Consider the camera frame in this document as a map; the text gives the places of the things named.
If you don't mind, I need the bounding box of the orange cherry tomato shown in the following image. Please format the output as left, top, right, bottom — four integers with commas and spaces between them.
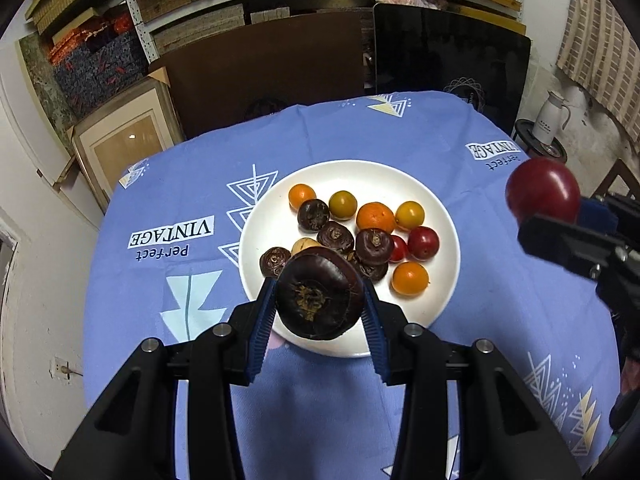
391, 261, 430, 297

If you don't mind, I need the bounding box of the beige framed board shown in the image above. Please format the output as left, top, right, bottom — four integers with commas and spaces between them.
67, 77, 186, 201

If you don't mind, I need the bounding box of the yellow cherry tomato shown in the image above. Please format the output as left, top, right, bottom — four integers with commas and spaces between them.
328, 190, 358, 220
395, 201, 426, 231

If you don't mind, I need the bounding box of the red plum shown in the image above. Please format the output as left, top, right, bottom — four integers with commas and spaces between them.
407, 226, 441, 261
505, 156, 582, 223

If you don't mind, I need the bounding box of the green marbled panel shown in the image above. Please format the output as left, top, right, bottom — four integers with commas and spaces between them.
15, 32, 76, 151

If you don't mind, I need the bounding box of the wooden chair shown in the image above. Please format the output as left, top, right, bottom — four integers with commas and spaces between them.
592, 157, 640, 201

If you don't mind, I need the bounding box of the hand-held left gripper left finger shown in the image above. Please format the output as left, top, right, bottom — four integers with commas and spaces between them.
52, 276, 278, 480

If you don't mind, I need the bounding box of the stack of patterned fabric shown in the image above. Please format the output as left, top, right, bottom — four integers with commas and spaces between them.
47, 25, 151, 116

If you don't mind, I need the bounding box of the orange tomato centre plate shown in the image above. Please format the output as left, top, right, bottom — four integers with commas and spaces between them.
356, 202, 396, 233

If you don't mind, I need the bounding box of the black board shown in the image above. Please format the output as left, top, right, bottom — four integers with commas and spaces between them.
372, 2, 532, 136

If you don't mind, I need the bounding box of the blue printed tablecloth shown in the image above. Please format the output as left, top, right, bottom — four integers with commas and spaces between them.
82, 91, 626, 480

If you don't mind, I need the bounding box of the white thermos jug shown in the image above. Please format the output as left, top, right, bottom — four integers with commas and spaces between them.
531, 91, 571, 146

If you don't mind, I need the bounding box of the person's right forearm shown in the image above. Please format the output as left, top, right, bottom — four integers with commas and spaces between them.
607, 355, 640, 433

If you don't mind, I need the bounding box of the white metal shelf rack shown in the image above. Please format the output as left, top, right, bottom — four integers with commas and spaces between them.
115, 0, 528, 68

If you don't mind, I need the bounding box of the white door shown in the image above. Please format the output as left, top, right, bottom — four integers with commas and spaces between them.
0, 75, 108, 241

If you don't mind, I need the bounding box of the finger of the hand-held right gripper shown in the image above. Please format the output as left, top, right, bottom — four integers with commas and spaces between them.
577, 191, 640, 233
517, 212, 633, 286

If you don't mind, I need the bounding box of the dark brown water chestnut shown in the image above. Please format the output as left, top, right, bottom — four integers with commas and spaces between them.
297, 199, 331, 232
259, 246, 292, 278
350, 260, 389, 282
316, 221, 356, 254
276, 251, 365, 342
355, 228, 396, 266

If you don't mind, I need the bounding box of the wall socket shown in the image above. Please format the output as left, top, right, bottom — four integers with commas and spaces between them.
52, 357, 83, 378

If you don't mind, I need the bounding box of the white round plate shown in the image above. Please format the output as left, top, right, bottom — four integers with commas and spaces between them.
239, 160, 461, 359

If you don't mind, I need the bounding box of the hanging checked cloth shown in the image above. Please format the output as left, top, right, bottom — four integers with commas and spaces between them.
556, 0, 640, 141

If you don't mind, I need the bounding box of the brown board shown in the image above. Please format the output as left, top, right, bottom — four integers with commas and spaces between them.
148, 10, 376, 141

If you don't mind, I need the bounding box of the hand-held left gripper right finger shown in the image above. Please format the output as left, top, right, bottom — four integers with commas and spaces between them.
361, 280, 583, 480

